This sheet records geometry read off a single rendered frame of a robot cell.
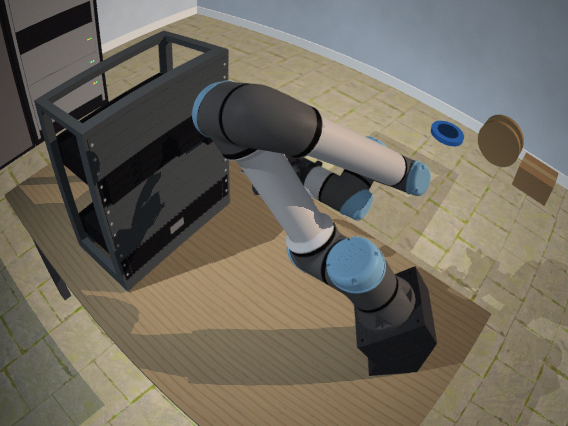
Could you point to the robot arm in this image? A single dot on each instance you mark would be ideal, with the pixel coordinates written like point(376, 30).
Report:
point(261, 119)

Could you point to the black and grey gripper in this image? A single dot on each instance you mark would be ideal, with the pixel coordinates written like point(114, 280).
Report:
point(304, 164)

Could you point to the dark grey server rack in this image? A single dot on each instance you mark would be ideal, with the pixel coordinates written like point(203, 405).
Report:
point(137, 133)

